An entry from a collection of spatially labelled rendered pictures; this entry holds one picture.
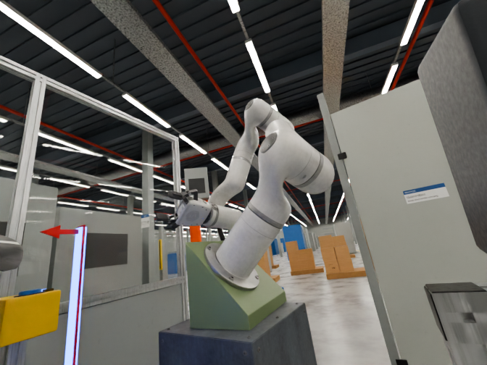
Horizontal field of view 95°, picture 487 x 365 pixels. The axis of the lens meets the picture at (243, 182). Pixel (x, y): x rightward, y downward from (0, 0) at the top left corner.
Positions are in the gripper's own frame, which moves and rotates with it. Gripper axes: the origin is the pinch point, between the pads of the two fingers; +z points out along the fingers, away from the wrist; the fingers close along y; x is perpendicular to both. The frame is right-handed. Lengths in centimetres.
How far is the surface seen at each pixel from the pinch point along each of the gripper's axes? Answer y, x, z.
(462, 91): -48, -50, 11
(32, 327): 25.3, -19.6, 23.6
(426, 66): -51, -45, 9
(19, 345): 32.8, -19.0, 24.4
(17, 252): -6.6, -27.6, 30.5
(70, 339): 7.8, -32.7, 20.2
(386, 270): -6, -31, -131
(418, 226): -38, -26, -133
